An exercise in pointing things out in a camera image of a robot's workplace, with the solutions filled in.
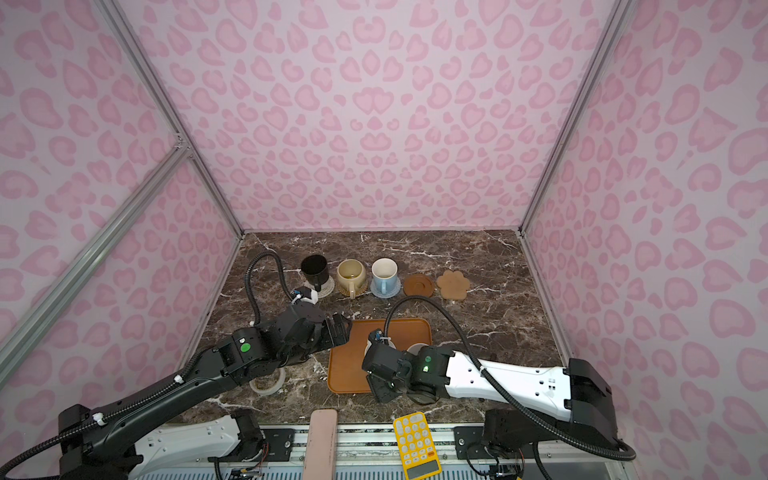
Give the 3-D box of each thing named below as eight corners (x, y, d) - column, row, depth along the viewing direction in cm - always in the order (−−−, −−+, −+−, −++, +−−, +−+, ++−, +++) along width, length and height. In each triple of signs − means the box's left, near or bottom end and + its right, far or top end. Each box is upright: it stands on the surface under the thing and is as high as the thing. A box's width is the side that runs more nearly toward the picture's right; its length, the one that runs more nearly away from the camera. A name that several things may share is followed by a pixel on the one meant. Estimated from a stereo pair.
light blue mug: (373, 303, 101) (371, 285, 93) (375, 276, 109) (373, 257, 100) (397, 303, 101) (397, 285, 93) (397, 276, 109) (397, 257, 100)
